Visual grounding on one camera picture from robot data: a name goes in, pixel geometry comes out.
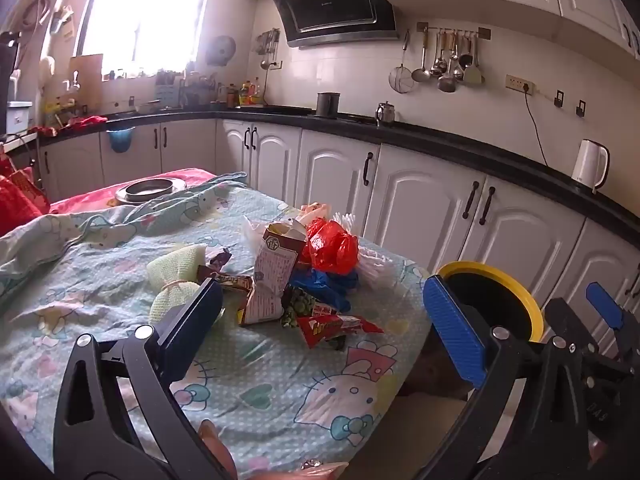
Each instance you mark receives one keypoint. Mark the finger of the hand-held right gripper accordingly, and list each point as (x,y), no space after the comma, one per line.
(565,317)
(605,305)

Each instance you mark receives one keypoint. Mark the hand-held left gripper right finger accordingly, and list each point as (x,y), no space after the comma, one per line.
(455,330)

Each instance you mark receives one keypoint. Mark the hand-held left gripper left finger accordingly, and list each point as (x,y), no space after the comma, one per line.
(192,330)

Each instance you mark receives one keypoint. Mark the yellow-rimmed black trash bin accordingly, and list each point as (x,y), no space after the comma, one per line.
(525,305)

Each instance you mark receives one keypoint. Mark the brown snack bar wrapper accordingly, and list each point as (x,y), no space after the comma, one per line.
(235,281)

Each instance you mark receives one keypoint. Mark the pale green mesh cloth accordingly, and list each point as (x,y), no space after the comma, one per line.
(180,260)

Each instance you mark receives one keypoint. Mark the printed paper carton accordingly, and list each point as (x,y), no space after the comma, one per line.
(272,270)

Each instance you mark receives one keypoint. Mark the white plastic bag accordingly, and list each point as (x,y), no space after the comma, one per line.
(375,265)

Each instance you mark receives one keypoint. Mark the green snack packet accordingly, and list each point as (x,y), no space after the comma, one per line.
(299,307)

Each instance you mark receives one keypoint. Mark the red snack wrapper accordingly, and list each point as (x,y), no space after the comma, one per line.
(330,325)

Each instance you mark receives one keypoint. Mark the blue plastic bag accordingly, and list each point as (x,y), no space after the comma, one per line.
(325,285)

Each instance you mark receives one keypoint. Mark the red plastic bag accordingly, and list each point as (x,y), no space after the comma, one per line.
(332,247)

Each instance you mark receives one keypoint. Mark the white foam net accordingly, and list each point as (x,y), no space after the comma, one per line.
(345,222)

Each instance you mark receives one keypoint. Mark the peach plastic wrapper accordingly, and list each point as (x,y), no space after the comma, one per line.
(315,210)

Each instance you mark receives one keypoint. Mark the printed cartoon blanket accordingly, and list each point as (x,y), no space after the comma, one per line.
(280,395)

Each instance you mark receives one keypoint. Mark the white lower cabinets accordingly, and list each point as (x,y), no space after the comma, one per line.
(415,200)

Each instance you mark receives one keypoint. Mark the white electric kettle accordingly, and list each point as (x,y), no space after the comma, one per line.
(587,162)

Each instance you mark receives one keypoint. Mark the metal basin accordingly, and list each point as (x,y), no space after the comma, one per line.
(150,190)

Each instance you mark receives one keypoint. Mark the red tablecloth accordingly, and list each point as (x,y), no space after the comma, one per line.
(85,200)

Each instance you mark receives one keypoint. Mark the black kitchen countertop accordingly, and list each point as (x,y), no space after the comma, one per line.
(450,140)

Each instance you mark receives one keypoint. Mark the red cushion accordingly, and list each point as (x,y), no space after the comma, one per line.
(17,200)

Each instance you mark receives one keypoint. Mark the steel teapot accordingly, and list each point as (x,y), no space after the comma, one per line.
(385,115)

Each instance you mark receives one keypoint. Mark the red cloth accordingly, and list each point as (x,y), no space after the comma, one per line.
(85,122)

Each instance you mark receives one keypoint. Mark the yellow oil bottle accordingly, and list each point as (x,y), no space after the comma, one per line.
(245,92)

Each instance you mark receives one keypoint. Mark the large steel ladle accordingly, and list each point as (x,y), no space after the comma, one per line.
(447,82)

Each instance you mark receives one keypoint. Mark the steel spatula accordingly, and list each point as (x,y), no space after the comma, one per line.
(473,75)

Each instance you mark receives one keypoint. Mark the dark metal canister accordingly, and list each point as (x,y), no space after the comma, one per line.
(327,105)

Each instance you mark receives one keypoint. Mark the steel spoon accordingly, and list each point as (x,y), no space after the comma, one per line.
(437,67)

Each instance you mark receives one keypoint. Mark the steel skimmer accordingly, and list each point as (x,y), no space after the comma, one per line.
(465,59)

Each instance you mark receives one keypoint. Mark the wooden cutting board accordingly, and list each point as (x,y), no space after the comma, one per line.
(86,77)

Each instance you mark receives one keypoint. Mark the white box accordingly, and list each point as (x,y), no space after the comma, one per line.
(19,117)

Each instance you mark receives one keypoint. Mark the hanging utensil rack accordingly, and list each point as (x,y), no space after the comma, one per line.
(270,42)

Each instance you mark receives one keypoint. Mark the bright window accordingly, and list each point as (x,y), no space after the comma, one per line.
(145,20)

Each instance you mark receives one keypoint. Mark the black range hood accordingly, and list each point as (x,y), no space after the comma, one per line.
(330,10)

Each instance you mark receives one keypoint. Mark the black wall hook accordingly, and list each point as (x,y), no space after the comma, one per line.
(580,109)
(559,99)

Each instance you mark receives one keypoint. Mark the wall power outlet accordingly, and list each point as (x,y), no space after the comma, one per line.
(520,83)

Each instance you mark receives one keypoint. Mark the round wall fan cover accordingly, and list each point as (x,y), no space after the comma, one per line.
(221,50)

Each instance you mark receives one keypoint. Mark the wall utensil rail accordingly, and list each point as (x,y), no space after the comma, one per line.
(452,29)

